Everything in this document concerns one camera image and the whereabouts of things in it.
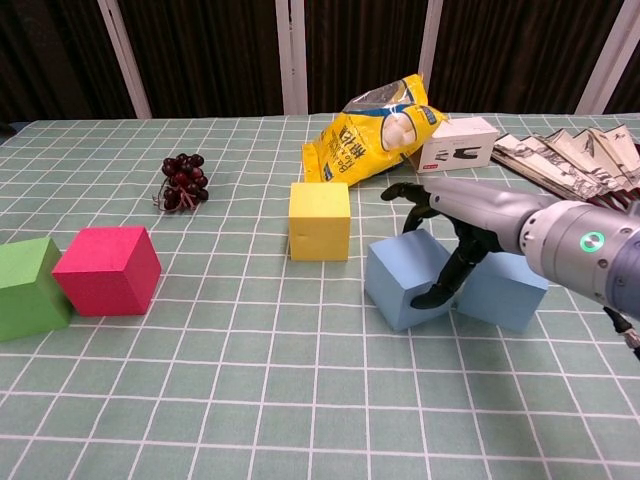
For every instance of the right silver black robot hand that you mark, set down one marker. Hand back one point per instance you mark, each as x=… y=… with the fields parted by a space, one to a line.
x=480 y=210

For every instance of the light blue foam cube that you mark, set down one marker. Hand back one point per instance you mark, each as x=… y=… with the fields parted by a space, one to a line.
x=395 y=280
x=505 y=300

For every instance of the yellow foam cube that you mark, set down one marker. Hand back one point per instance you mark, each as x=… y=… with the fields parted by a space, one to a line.
x=320 y=225

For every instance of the pink-red foam cube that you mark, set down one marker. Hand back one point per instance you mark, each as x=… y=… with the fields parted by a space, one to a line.
x=105 y=280

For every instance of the small white cardboard box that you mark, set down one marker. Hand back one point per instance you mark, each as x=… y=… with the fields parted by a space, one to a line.
x=460 y=145

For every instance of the painted paper folding fan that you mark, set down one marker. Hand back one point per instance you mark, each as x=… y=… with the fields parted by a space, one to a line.
x=575 y=155

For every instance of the yellow snack bag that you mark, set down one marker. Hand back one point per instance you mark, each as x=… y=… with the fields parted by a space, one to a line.
x=355 y=145

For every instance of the green checked tablecloth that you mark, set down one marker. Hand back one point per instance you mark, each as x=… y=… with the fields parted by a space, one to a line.
x=300 y=390

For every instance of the dark red grape bunch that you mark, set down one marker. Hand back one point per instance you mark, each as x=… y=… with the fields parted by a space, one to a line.
x=185 y=180

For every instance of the dark pleated curtain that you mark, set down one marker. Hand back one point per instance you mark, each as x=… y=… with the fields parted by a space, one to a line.
x=220 y=55

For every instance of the green foam cube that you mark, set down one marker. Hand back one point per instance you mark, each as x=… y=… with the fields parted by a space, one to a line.
x=25 y=300

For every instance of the white frame post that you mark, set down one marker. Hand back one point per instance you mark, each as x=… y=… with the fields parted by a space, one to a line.
x=612 y=55
x=125 y=60
x=291 y=55
x=431 y=35

